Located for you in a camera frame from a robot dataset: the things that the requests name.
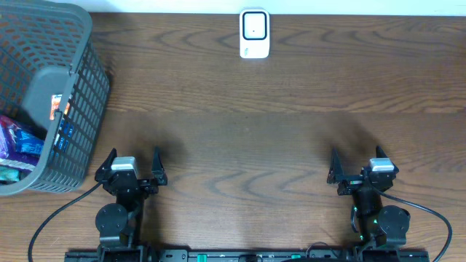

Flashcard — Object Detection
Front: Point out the grey plastic mesh basket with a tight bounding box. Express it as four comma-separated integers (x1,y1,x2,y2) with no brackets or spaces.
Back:
1,1,110,196

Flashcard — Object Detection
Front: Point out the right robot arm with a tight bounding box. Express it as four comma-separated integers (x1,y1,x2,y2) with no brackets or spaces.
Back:
327,146,411,261

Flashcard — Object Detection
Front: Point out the white barcode scanner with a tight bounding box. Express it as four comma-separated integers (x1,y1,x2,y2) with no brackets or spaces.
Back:
239,9,270,59

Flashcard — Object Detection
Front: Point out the blue snack bar wrapper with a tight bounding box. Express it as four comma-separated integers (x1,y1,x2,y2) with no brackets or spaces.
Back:
9,127,74,156

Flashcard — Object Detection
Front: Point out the teal wet wipes pack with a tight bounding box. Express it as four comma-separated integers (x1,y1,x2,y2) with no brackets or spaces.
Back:
0,166,20,184

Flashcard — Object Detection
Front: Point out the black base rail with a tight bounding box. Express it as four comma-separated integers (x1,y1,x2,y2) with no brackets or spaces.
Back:
64,248,430,262

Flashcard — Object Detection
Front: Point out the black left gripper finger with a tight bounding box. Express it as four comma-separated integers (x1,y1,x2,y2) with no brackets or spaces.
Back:
97,148,117,175
151,147,164,179

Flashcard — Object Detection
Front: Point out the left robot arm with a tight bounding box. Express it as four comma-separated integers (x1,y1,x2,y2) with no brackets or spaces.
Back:
95,148,167,262

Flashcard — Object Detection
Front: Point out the purple snack package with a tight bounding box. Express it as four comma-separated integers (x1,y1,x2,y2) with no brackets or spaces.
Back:
1,115,41,173

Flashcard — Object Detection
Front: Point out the orange tissue pack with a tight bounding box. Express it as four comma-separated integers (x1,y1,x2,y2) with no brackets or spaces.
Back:
50,94,72,121

